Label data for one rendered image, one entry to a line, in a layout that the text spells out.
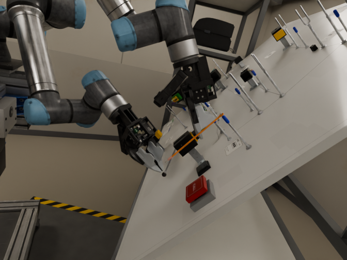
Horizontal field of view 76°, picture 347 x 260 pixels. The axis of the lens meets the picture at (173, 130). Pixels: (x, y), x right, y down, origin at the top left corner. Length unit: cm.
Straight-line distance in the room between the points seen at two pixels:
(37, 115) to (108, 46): 243
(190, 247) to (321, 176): 235
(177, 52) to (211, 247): 63
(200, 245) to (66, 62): 265
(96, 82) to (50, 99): 13
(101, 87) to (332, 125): 56
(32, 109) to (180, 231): 48
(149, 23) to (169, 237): 47
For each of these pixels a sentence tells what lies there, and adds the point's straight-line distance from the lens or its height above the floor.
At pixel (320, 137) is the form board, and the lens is 44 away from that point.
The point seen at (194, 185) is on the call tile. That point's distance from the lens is 49.
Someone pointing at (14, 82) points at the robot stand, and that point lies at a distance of 128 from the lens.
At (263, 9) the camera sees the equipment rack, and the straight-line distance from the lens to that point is 167.
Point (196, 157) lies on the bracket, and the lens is 64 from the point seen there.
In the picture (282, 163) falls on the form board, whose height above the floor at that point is 123.
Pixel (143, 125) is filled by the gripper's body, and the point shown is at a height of 116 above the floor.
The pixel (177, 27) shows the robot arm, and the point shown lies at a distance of 58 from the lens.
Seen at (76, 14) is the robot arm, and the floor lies 142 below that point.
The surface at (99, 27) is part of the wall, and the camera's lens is 305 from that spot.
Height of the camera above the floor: 137
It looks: 18 degrees down
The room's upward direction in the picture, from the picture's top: 14 degrees clockwise
